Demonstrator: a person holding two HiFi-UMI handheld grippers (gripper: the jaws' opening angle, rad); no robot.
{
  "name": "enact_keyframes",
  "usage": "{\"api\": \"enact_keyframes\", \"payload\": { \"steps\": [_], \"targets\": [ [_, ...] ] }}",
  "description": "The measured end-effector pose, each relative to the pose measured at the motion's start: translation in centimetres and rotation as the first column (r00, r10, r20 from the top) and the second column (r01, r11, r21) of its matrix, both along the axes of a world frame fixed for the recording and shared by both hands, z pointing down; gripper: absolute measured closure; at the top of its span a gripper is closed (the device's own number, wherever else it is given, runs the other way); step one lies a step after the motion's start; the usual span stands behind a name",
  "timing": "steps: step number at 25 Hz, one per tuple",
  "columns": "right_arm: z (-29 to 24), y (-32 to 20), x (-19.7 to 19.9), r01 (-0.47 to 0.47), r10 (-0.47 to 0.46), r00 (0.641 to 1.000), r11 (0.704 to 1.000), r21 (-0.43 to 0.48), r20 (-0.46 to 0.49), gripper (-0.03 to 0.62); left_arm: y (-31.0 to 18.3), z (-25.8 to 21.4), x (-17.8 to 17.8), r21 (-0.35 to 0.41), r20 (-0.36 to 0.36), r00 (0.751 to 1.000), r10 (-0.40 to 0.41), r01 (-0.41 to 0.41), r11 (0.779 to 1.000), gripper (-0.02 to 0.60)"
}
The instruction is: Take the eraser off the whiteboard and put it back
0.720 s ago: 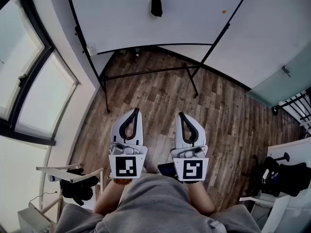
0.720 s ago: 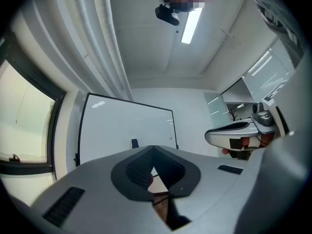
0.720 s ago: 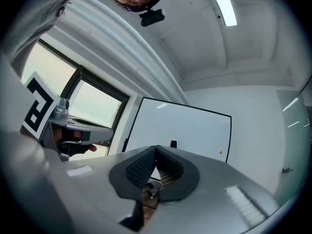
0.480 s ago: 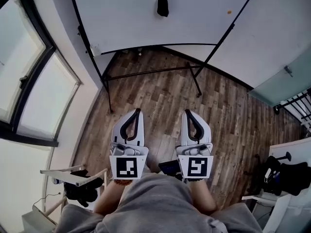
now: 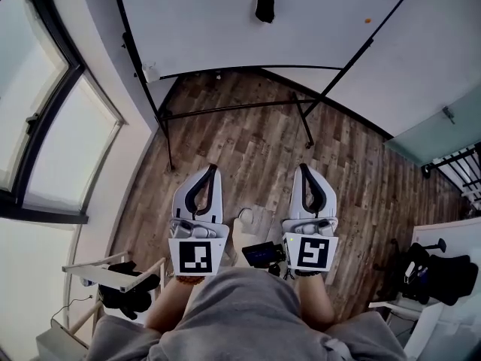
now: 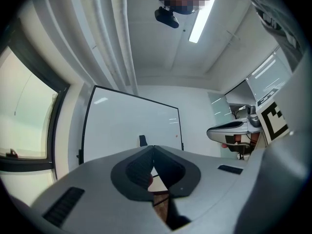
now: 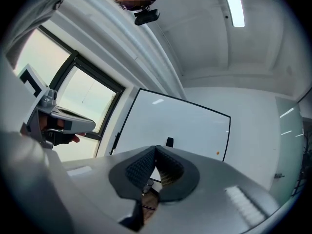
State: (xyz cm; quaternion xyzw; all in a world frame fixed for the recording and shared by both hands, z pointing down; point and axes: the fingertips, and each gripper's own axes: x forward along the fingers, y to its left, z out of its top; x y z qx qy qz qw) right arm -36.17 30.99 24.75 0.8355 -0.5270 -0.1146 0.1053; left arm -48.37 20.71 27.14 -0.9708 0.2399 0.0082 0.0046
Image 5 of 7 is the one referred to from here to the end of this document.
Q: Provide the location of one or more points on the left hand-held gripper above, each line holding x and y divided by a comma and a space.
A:
195, 256

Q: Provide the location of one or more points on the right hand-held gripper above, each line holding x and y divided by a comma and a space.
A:
310, 252

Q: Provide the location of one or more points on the black and white box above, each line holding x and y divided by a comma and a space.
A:
265, 10

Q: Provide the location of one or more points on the person's left forearm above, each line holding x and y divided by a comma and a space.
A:
169, 307

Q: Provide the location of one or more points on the person's right forearm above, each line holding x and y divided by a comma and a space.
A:
313, 303

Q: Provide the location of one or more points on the beige shoe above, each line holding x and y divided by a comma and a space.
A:
245, 215

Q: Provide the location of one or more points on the beige trousers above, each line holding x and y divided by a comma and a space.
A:
240, 243

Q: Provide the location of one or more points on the black wristband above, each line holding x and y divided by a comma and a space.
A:
308, 273

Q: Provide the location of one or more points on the black device with screen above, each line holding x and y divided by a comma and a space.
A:
261, 254

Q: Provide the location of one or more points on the grey hoodie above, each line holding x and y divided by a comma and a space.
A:
240, 314

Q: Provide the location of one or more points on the black clothing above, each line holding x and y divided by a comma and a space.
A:
127, 299

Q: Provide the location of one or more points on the white wooden chair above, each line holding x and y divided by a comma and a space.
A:
101, 275

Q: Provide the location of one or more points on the frosted glass panel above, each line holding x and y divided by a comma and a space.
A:
432, 134

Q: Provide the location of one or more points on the white plastic corner holder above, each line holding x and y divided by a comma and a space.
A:
151, 73

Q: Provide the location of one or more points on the black metal railing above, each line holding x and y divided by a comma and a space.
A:
458, 164

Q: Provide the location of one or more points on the black bag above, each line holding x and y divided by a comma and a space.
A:
447, 276

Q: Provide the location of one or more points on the metal glass clamp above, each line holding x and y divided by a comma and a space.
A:
449, 114

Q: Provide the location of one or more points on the black framed window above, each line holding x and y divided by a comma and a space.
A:
45, 107

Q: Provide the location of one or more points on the white desk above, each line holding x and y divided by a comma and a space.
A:
454, 333

